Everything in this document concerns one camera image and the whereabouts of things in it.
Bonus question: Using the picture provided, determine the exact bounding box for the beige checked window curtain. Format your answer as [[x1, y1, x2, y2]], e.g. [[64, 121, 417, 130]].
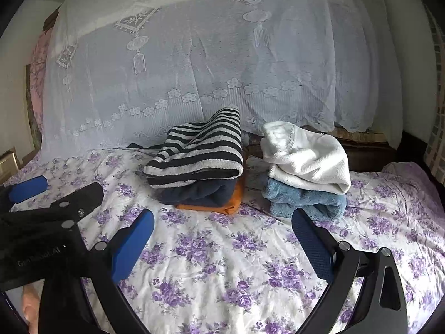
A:
[[424, 5, 445, 185]]

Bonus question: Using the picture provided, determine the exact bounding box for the white folded garment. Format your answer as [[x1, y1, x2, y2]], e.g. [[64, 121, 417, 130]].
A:
[[260, 121, 351, 195]]

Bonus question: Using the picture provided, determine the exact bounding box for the light blue folded towel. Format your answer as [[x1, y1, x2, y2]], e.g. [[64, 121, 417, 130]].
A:
[[262, 178, 347, 221]]

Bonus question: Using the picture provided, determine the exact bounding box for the pink floral cloth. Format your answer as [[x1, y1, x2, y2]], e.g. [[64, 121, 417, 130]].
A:
[[29, 28, 53, 131]]

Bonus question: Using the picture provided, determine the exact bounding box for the purple floral bed sheet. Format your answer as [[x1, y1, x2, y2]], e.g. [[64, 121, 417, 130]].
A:
[[11, 149, 444, 333]]

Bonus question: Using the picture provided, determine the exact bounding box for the black white striped sweater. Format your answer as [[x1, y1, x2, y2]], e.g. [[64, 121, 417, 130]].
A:
[[143, 106, 244, 188]]

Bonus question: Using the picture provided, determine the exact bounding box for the person's left hand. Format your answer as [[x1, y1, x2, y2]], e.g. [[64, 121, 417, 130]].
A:
[[22, 284, 40, 334]]

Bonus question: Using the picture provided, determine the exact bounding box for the orange folded garment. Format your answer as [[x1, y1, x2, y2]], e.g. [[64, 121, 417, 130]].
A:
[[176, 176, 245, 216]]

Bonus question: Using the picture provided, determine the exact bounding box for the navy folded garment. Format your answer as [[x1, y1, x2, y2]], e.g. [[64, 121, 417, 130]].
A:
[[159, 180, 237, 207]]

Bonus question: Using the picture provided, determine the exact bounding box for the white lace curtain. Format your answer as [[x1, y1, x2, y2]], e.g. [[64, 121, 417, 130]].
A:
[[41, 0, 403, 160]]

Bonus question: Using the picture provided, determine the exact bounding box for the wooden picture frame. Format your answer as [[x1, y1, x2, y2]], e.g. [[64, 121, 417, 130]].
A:
[[0, 147, 20, 185]]

